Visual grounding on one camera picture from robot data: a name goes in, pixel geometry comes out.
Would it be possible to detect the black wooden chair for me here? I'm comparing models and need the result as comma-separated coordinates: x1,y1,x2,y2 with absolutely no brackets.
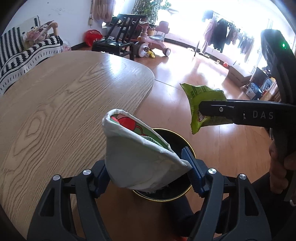
91,14,147,61

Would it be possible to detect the yellow-green snack bag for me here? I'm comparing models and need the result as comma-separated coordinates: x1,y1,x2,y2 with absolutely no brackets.
180,83,233,135

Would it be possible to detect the potted green plant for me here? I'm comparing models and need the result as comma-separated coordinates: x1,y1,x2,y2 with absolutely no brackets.
132,0,171,24

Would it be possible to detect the cardboard box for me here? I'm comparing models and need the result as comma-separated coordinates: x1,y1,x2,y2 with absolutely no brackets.
227,65,252,87

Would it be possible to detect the person right hand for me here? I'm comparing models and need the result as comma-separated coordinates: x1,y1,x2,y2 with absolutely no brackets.
269,141,295,194

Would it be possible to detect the striped blanket sofa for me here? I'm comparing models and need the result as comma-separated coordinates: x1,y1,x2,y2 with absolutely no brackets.
1,16,63,95

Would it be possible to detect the hanging clothes rack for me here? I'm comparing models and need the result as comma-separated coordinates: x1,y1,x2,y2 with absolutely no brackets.
195,10,254,65

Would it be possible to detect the brown patterned curtain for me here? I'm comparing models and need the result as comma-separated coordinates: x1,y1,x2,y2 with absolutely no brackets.
92,0,115,23

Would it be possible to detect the crushed white paper bowl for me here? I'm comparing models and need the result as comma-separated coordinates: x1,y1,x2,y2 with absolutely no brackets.
102,109,192,192

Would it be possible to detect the black round trash bin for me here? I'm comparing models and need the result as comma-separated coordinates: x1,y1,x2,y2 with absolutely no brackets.
134,128,196,202

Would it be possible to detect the pink kids tricycle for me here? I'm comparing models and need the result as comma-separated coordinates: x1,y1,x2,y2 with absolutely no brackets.
133,21,171,58

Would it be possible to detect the red plastic bag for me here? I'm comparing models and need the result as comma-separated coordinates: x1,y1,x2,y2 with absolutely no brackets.
83,30,103,47

